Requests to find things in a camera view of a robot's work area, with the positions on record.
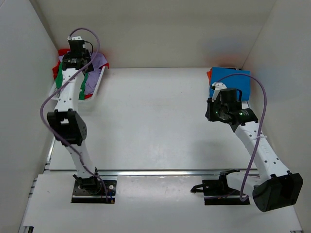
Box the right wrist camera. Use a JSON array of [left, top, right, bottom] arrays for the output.
[[211, 82, 227, 102]]

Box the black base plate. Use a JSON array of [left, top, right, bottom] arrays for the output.
[[190, 180, 250, 206], [71, 179, 117, 204]]

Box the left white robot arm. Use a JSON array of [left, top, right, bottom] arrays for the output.
[[47, 36, 102, 194]]

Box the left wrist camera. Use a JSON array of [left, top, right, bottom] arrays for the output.
[[68, 36, 83, 41]]

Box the aluminium rail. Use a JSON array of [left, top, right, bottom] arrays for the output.
[[43, 169, 226, 176]]

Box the folded blue t shirt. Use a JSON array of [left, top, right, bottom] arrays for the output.
[[209, 67, 251, 101]]

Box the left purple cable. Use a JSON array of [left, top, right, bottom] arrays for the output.
[[39, 28, 114, 203]]

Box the white plastic basket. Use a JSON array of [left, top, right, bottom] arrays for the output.
[[49, 63, 107, 103]]

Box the lavender t shirt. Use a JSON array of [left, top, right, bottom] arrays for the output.
[[84, 52, 109, 95]]

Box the folded orange t shirt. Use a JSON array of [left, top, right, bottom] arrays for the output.
[[207, 69, 212, 81]]

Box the red t shirt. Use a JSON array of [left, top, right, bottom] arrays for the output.
[[52, 49, 70, 80]]

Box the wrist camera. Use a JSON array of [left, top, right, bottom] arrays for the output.
[[68, 36, 83, 41], [211, 82, 227, 102]]

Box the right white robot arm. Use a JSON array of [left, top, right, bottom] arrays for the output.
[[206, 83, 303, 212]]

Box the green t shirt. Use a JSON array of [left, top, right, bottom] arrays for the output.
[[54, 62, 88, 100]]

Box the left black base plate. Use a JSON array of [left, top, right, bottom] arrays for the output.
[[71, 179, 117, 204]]

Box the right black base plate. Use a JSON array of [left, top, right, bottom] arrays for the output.
[[190, 180, 250, 206]]

